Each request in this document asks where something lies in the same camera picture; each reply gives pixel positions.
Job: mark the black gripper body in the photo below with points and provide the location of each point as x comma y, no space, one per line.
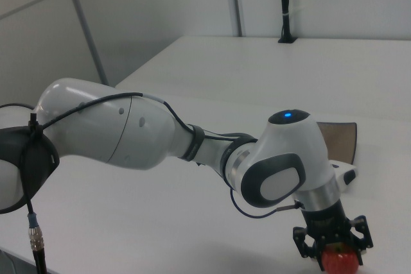
327,219

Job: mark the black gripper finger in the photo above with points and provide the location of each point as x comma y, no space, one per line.
305,242
363,232

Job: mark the red apple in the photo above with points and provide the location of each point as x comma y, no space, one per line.
340,260

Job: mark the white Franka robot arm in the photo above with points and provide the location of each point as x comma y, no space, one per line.
96,133

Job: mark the brown square ceramic plate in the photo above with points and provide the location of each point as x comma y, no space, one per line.
340,139

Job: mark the black camera stand pole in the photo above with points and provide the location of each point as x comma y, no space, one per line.
285,23

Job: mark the grey metal frame post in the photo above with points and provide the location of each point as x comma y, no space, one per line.
86,39
236,4

